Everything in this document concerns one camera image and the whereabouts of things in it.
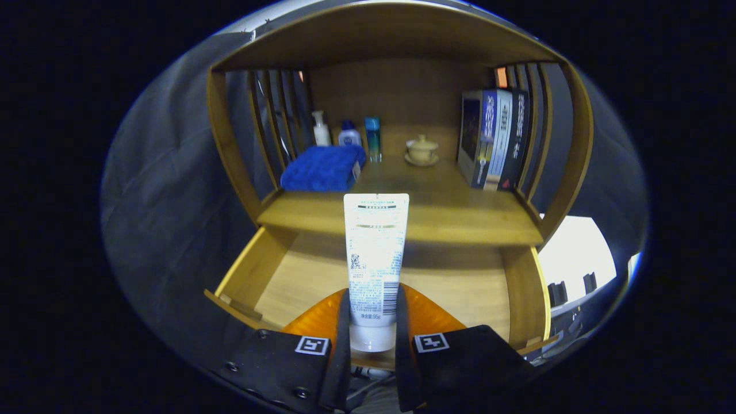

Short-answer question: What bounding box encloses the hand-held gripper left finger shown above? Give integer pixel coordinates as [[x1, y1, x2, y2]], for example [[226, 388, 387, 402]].
[[213, 287, 352, 413]]

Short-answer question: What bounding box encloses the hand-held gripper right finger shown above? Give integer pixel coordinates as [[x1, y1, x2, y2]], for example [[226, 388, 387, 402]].
[[394, 283, 538, 412]]

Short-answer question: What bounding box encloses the brown wooden drawer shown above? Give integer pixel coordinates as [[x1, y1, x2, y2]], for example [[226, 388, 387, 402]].
[[204, 225, 559, 369]]

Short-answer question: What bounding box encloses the white squeeze tube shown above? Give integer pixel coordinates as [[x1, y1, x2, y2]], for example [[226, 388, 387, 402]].
[[343, 193, 410, 352]]

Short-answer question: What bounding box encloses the wooden countertop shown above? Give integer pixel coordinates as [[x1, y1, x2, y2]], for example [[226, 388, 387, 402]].
[[257, 155, 544, 247]]

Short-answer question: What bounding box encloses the white low cabinet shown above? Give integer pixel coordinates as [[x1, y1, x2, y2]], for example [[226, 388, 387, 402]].
[[538, 214, 617, 308]]

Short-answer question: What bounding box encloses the brown wooden cabinet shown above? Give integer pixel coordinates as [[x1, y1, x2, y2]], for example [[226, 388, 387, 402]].
[[206, 1, 594, 248]]

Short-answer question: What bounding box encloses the black backdrop cloth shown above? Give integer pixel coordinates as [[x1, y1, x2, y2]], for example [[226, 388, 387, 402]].
[[101, 32, 650, 369]]

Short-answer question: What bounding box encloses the folded blue towel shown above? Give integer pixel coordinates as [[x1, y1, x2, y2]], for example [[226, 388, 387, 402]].
[[280, 145, 367, 192]]

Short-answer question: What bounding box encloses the beige lidded teacup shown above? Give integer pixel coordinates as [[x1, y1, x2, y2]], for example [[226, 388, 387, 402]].
[[404, 134, 439, 167]]

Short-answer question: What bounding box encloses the blue spine book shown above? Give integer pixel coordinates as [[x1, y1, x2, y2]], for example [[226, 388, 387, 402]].
[[457, 89, 498, 189]]

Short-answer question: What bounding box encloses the pale spine book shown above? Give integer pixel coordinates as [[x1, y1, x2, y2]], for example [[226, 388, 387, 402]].
[[485, 89, 513, 191]]

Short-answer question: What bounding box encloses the white pump bottle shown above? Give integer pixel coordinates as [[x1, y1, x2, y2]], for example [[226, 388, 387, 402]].
[[311, 110, 332, 147]]

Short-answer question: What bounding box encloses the white bottle with blue cap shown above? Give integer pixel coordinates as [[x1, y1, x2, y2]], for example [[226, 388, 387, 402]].
[[338, 120, 362, 147]]

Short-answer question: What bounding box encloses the teal cylindrical bottle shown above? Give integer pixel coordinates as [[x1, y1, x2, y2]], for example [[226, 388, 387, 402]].
[[364, 117, 382, 163]]

